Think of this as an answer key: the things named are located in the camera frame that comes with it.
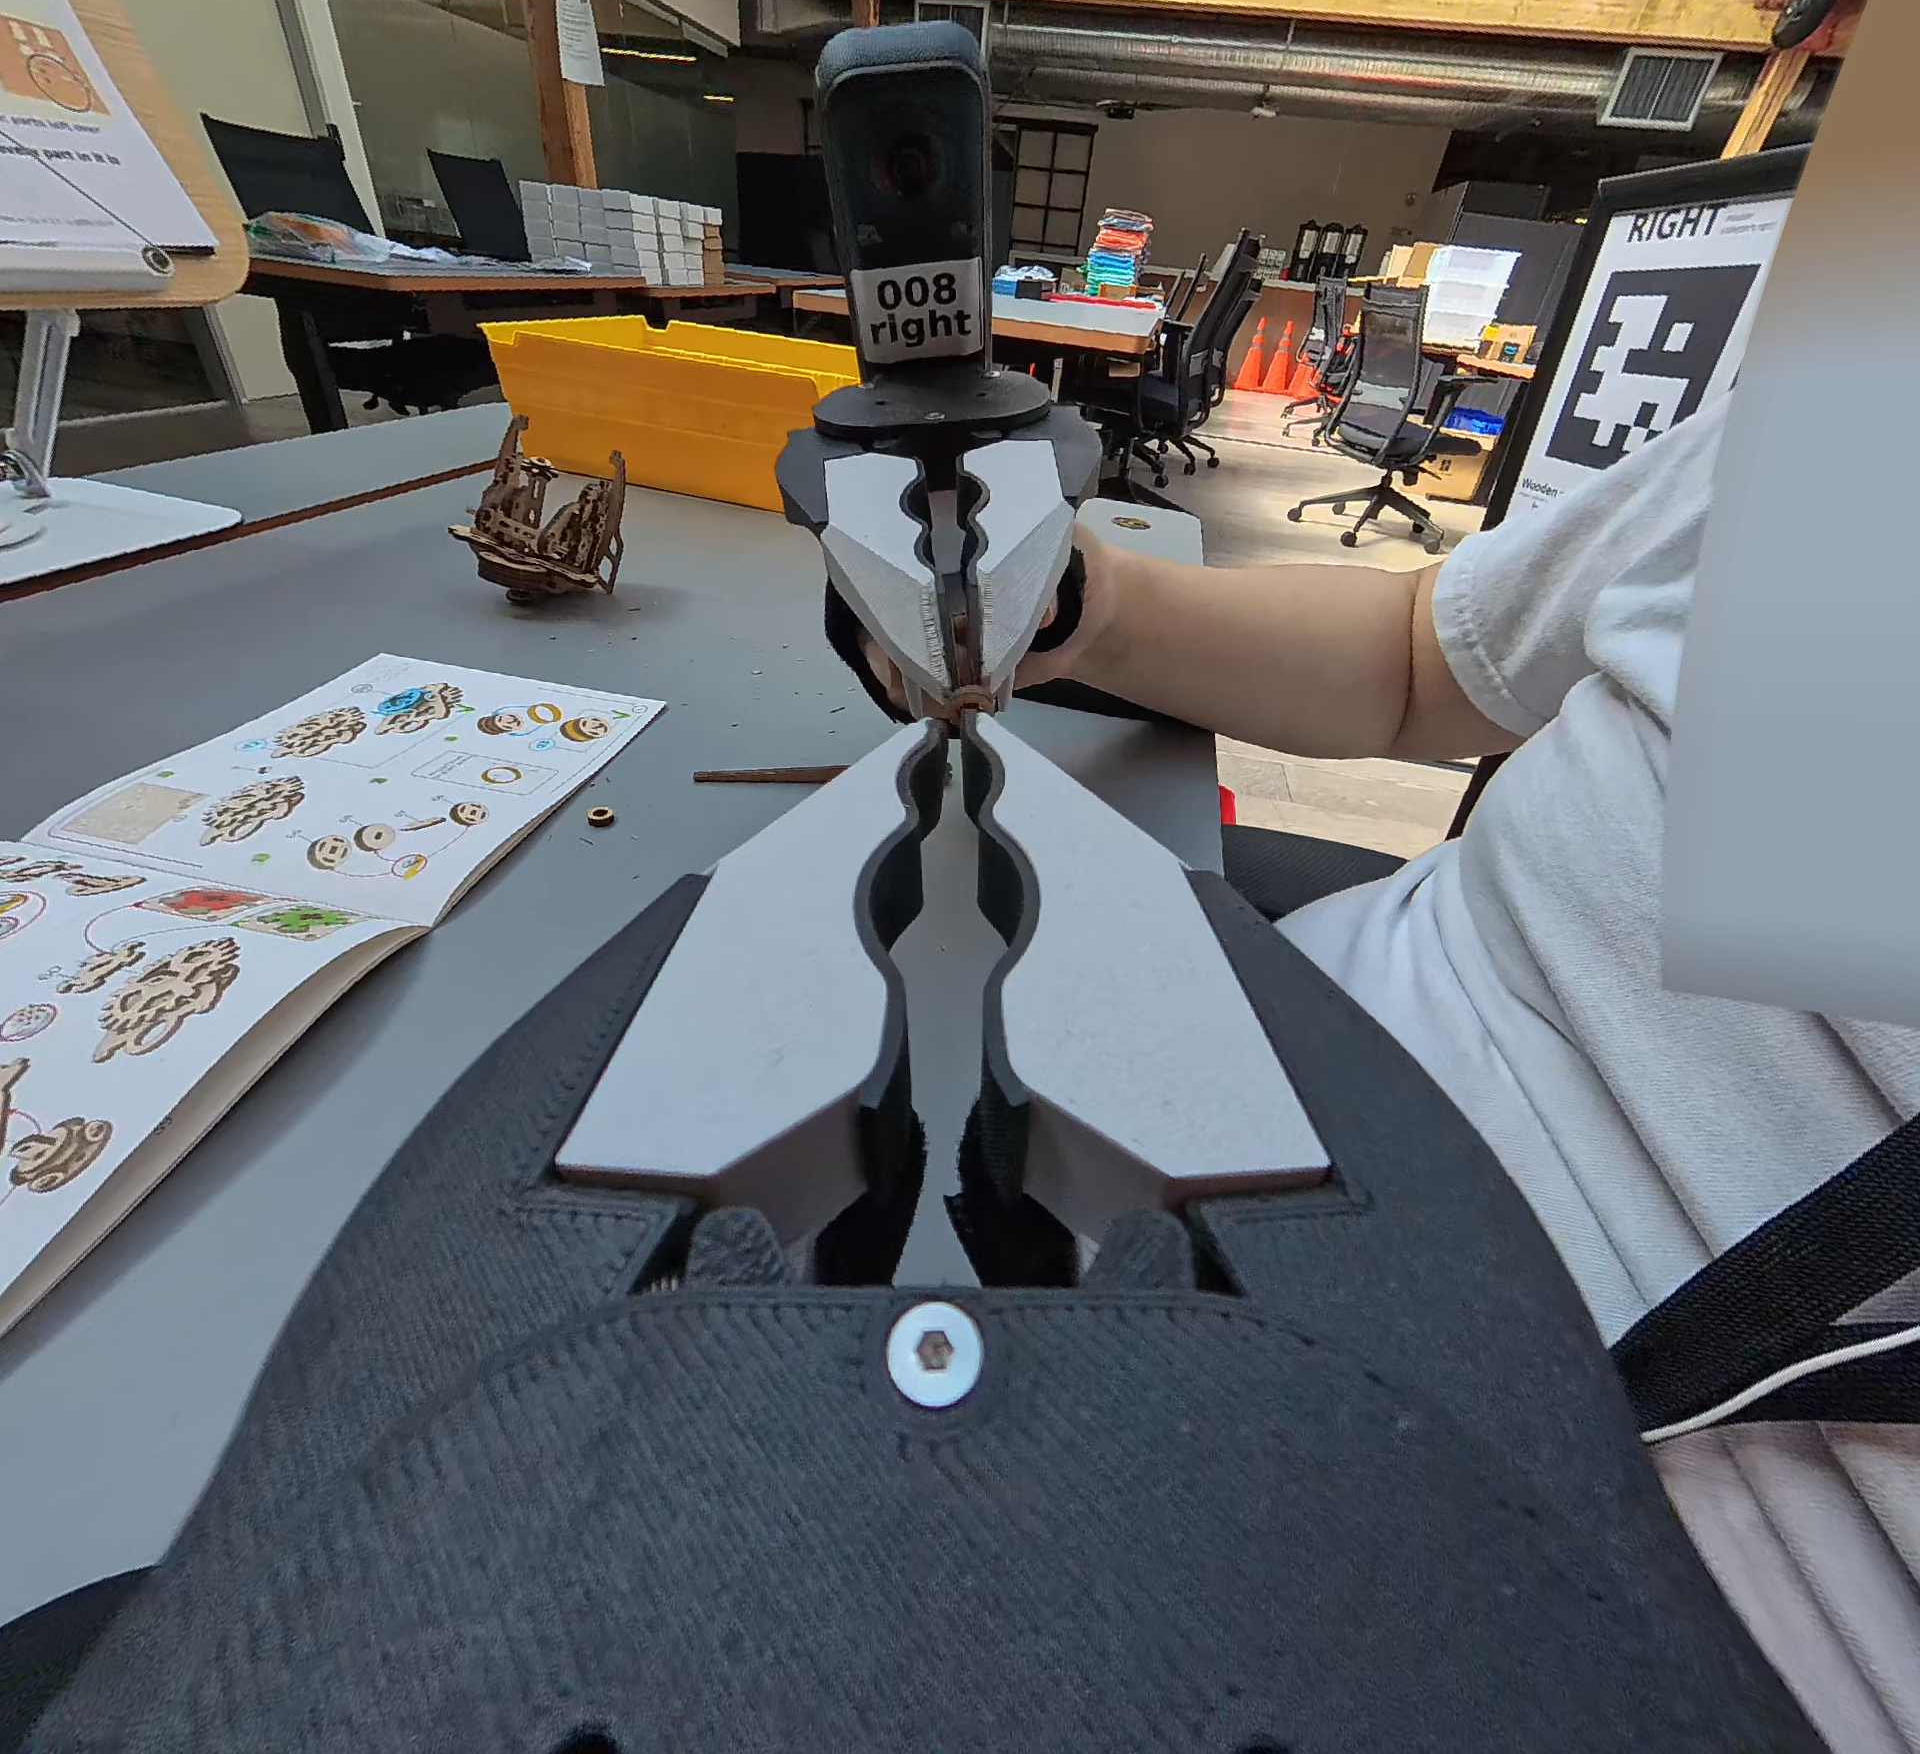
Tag person in white shirt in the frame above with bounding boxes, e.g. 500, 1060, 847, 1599
1279, 392, 1920, 1754

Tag metal air duct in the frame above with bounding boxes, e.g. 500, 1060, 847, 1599
990, 3, 1621, 119

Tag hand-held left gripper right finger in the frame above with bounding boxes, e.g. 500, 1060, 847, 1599
959, 715, 1333, 1288

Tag stack of white boxes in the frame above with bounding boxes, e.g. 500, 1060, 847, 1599
516, 179, 724, 287

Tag clear plastic storage bins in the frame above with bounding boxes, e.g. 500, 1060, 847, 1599
1422, 246, 1524, 346

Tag illustrated instruction booklet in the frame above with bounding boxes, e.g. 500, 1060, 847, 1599
0, 653, 667, 1337

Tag yellow plastic bin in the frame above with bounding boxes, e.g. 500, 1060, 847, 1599
480, 315, 862, 514

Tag black shoulder strap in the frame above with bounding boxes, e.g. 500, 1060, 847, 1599
1610, 1125, 1920, 1443

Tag person's right hand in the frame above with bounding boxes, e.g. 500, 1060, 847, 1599
1001, 531, 1142, 706

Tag black framed marker sign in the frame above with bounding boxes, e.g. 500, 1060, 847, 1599
1481, 146, 1810, 533

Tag wooden post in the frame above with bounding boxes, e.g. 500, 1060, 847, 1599
498, 0, 598, 189

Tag white stand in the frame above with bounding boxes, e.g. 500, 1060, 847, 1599
0, 303, 244, 588

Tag person's right forearm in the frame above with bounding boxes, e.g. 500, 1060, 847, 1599
1125, 554, 1516, 763

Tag wooden top table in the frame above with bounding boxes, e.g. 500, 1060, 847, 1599
246, 254, 648, 436
792, 285, 1170, 365

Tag wooden model ship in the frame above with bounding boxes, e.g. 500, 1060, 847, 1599
449, 415, 628, 605

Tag black office chair seat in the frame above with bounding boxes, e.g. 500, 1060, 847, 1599
1221, 824, 1411, 923

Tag wooden board with paper sheet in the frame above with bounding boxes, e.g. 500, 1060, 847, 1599
0, 0, 251, 312

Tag black mesh office chair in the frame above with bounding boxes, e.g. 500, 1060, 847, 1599
1127, 231, 1265, 489
1291, 285, 1478, 548

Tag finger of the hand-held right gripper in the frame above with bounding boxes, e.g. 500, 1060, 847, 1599
823, 452, 968, 697
959, 433, 1077, 706

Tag grey desk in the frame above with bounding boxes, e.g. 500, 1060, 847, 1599
0, 401, 1223, 1621

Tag white vent grille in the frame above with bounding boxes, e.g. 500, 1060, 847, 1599
1596, 49, 1723, 127

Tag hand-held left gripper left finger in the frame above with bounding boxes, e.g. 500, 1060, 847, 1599
555, 722, 954, 1288

